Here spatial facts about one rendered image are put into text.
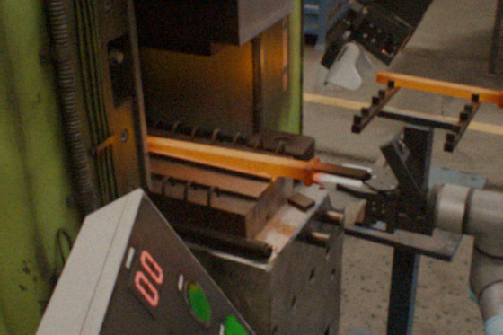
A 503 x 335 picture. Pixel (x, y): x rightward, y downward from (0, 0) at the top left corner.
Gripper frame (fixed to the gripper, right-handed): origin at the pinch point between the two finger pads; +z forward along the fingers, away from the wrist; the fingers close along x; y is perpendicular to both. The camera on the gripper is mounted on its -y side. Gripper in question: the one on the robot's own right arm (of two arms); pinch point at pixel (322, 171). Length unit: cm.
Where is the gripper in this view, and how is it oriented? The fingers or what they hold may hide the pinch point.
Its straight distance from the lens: 118.9
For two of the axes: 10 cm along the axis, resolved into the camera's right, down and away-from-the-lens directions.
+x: 4.4, -4.2, 7.9
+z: -9.0, -1.7, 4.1
